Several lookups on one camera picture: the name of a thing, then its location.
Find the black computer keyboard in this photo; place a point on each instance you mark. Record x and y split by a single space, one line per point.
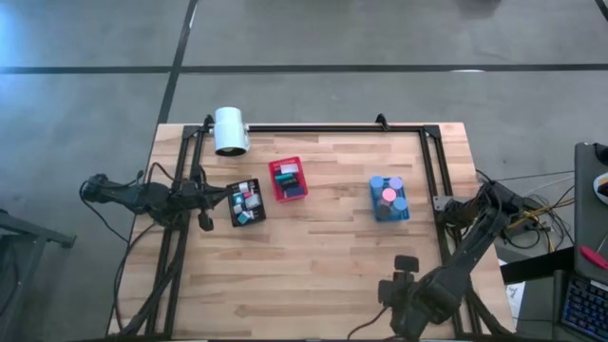
586 309

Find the red plastic basket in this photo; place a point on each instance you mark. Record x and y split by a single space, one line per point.
273 190

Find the black plastic basket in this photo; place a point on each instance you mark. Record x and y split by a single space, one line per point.
230 218

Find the black frame clamp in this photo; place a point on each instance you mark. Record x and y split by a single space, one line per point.
207 119
381 120

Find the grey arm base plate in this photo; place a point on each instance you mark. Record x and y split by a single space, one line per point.
439 203

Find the white paper sheet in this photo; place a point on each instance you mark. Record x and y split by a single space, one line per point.
517 294

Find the pink white USB charger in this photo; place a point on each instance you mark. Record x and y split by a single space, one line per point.
247 194

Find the dark navy plastic box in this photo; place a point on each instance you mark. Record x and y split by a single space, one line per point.
294 192

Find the white plastic box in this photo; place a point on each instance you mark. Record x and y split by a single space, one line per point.
289 168

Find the black computer mouse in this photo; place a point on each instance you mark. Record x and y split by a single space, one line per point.
603 153

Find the white round patterned object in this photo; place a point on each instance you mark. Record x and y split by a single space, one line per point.
602 187

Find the black capped hourglass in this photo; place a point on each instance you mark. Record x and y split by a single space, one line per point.
383 212

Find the black square case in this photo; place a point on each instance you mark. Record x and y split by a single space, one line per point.
291 183

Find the white cylindrical lamp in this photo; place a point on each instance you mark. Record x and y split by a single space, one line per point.
230 128

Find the grey metal stand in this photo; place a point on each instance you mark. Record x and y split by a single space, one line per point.
28 231

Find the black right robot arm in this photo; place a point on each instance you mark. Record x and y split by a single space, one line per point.
465 256

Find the blue plastic basket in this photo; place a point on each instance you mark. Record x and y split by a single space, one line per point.
404 216

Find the teal white USB charger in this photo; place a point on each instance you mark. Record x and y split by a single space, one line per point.
243 218
237 198

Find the blue capped hourglass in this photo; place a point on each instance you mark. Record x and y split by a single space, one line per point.
400 204
376 182

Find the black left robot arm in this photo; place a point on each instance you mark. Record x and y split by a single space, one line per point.
142 197

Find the white USB wall charger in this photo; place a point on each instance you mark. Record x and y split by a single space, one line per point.
252 201
237 209

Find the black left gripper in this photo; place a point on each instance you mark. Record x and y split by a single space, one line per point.
197 197

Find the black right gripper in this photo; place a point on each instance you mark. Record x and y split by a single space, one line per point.
406 285

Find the pink capped hourglass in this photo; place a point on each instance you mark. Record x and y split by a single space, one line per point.
389 195

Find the dark grey desk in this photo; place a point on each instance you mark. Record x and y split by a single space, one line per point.
586 214

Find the teal plastic box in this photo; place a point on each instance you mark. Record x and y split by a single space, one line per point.
283 178

